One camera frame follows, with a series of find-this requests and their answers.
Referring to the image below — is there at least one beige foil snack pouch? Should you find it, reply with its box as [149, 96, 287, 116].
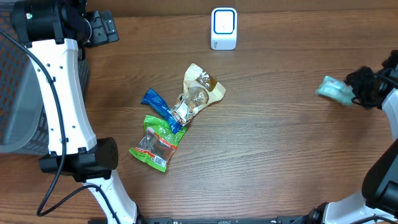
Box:
[170, 63, 226, 126]

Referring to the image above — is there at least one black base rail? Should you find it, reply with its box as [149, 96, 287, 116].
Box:
[137, 216, 300, 224]

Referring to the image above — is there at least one mint green snack packet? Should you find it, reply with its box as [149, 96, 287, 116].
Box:
[315, 76, 355, 106]

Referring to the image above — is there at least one grey plastic mesh basket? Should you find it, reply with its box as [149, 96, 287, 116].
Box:
[1, 2, 89, 155]

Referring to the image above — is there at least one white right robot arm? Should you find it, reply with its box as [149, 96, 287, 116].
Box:
[294, 50, 397, 224]

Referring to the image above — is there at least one blue snack bar wrapper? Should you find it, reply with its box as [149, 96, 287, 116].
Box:
[141, 88, 182, 134]

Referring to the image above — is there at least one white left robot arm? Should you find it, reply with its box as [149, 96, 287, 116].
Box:
[11, 1, 141, 223]

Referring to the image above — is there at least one white barcode scanner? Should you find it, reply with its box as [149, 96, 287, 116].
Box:
[210, 7, 238, 50]

